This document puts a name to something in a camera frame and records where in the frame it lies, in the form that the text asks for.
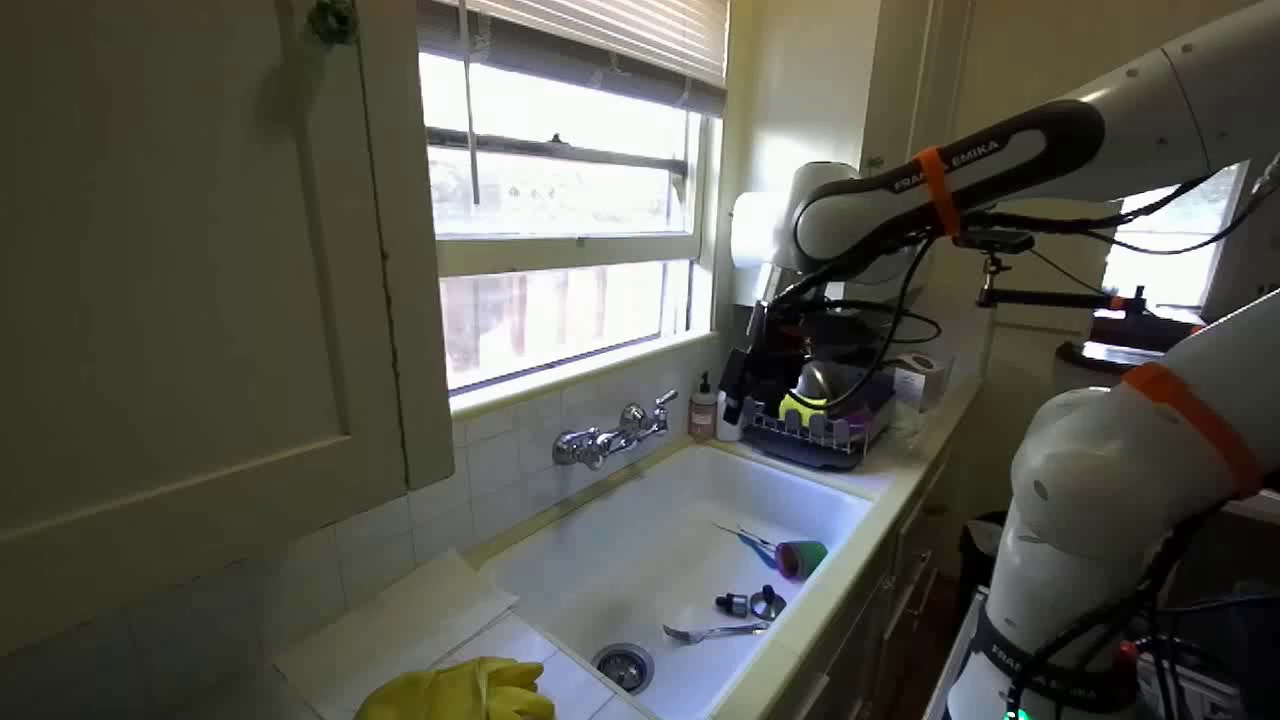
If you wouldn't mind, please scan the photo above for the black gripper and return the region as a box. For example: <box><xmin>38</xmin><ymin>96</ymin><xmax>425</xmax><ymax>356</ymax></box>
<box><xmin>732</xmin><ymin>299</ymin><xmax>810</xmax><ymax>401</ymax></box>

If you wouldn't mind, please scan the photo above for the silver kettle with black handle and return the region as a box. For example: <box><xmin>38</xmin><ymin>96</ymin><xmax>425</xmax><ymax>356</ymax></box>
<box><xmin>791</xmin><ymin>336</ymin><xmax>856</xmax><ymax>401</ymax></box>

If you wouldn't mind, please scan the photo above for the white kitchen sink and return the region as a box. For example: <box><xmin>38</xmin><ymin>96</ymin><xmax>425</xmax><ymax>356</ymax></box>
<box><xmin>477</xmin><ymin>438</ymin><xmax>874</xmax><ymax>720</ymax></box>

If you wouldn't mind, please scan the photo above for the metal sink drain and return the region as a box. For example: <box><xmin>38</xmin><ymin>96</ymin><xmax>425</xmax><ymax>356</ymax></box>
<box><xmin>590</xmin><ymin>638</ymin><xmax>658</xmax><ymax>694</ymax></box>

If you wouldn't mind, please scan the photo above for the dark soap bottle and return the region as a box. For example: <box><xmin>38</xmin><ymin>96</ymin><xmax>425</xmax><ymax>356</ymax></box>
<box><xmin>684</xmin><ymin>369</ymin><xmax>720</xmax><ymax>442</ymax></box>

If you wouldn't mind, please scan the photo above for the dark dish rack with tray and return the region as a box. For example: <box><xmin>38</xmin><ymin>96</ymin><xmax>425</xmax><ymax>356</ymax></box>
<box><xmin>737</xmin><ymin>347</ymin><xmax>904</xmax><ymax>472</ymax></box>

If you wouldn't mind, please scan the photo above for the small white box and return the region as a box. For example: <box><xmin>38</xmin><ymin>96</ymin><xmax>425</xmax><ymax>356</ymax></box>
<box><xmin>893</xmin><ymin>350</ymin><xmax>957</xmax><ymax>411</ymax></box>

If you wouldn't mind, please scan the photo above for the green cup with purple rim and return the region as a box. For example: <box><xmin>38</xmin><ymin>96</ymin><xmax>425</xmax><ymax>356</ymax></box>
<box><xmin>774</xmin><ymin>534</ymin><xmax>832</xmax><ymax>585</ymax></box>

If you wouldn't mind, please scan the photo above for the large kitchen window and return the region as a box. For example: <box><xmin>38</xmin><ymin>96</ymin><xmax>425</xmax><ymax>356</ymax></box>
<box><xmin>412</xmin><ymin>0</ymin><xmax>732</xmax><ymax>406</ymax></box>

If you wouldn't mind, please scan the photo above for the white lower cabinet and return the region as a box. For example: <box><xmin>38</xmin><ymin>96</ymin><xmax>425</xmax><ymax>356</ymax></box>
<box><xmin>783</xmin><ymin>451</ymin><xmax>997</xmax><ymax>720</ymax></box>

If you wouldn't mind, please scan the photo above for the silver spoon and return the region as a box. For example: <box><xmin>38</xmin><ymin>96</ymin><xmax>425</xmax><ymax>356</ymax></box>
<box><xmin>658</xmin><ymin>615</ymin><xmax>771</xmax><ymax>651</ymax></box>

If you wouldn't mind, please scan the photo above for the cream window blind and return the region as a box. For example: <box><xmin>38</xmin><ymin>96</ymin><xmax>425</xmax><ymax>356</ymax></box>
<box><xmin>414</xmin><ymin>0</ymin><xmax>737</xmax><ymax>91</ymax></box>

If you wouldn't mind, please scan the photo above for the dark device with orange tip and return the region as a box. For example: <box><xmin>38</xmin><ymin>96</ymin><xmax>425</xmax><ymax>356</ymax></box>
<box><xmin>1087</xmin><ymin>283</ymin><xmax>1208</xmax><ymax>350</ymax></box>

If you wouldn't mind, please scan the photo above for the small bright window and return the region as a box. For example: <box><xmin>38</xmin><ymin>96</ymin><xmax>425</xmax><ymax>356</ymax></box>
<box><xmin>1099</xmin><ymin>161</ymin><xmax>1251</xmax><ymax>316</ymax></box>

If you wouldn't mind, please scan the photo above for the yellow rubber glove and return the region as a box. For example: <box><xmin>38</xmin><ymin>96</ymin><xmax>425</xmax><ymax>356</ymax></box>
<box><xmin>350</xmin><ymin>651</ymin><xmax>558</xmax><ymax>720</ymax></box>

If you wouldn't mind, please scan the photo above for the dark cabinet knob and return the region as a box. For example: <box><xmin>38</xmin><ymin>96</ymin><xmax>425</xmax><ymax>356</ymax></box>
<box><xmin>304</xmin><ymin>0</ymin><xmax>359</xmax><ymax>46</ymax></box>

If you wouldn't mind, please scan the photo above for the cream cabinet door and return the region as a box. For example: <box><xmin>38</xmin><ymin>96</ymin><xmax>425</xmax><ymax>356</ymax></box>
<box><xmin>0</xmin><ymin>0</ymin><xmax>457</xmax><ymax>661</ymax></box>

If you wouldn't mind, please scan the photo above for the blue handled utensil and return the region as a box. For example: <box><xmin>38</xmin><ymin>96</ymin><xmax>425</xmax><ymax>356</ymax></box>
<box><xmin>732</xmin><ymin>528</ymin><xmax>787</xmax><ymax>573</ymax></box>

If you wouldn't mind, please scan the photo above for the chrome wall faucet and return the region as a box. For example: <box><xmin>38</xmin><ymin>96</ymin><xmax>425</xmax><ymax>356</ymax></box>
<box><xmin>547</xmin><ymin>384</ymin><xmax>684</xmax><ymax>472</ymax></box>

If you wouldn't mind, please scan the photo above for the orange strap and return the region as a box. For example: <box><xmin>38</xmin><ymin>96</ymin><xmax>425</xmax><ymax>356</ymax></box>
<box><xmin>913</xmin><ymin>145</ymin><xmax>966</xmax><ymax>244</ymax></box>

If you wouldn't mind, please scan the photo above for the black cable bundle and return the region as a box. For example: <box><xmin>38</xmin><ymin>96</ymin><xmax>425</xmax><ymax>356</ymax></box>
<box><xmin>774</xmin><ymin>150</ymin><xmax>1280</xmax><ymax>720</ymax></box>

